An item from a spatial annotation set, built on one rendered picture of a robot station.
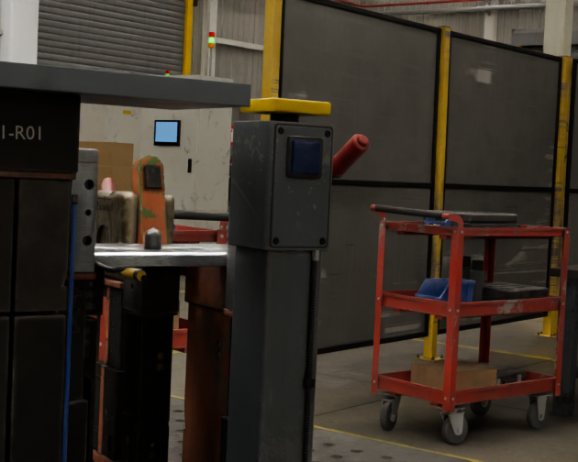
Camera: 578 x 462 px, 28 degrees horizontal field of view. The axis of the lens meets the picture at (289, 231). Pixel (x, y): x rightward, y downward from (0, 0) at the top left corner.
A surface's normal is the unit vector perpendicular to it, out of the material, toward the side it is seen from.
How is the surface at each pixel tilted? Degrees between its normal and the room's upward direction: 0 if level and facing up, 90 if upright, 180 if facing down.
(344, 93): 89
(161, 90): 90
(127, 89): 90
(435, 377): 90
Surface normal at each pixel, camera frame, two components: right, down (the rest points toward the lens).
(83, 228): 0.55, 0.07
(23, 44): 0.79, 0.07
